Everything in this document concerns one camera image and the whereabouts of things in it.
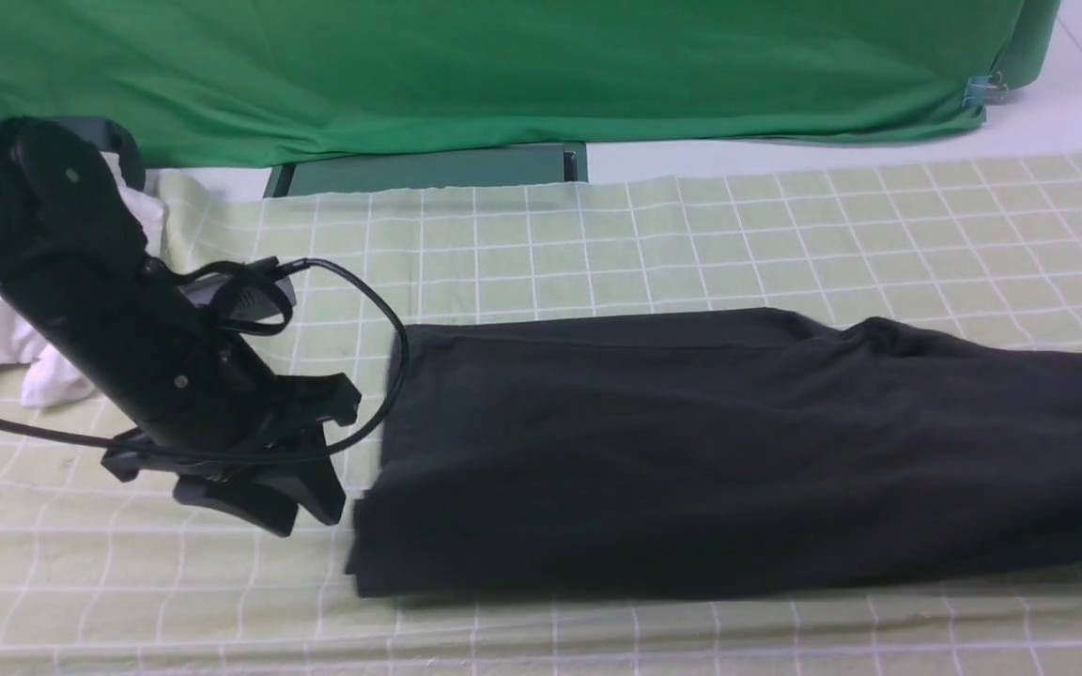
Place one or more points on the green backdrop cloth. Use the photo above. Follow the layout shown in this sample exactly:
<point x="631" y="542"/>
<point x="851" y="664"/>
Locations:
<point x="259" y="83"/>

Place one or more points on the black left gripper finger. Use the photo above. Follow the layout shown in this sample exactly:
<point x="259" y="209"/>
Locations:
<point x="311" y="485"/>
<point x="253" y="503"/>

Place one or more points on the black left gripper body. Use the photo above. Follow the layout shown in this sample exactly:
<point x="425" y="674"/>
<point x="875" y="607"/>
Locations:
<point x="244" y="415"/>

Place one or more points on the teal binder clip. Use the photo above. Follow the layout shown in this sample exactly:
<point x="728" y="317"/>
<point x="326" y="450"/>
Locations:
<point x="983" y="90"/>

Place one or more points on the green checkered tablecloth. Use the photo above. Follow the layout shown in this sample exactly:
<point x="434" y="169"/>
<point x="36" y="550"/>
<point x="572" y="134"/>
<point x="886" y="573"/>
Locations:
<point x="103" y="578"/>

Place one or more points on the dark green metal base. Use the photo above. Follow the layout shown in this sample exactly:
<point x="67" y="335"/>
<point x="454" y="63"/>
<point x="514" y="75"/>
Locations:
<point x="505" y="166"/>

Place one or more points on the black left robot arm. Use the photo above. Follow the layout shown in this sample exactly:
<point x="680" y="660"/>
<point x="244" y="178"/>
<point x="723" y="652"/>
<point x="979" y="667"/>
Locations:
<point x="168" y="349"/>

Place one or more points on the dark gray long-sleeve top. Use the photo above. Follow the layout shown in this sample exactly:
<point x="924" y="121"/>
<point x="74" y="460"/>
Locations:
<point x="728" y="453"/>

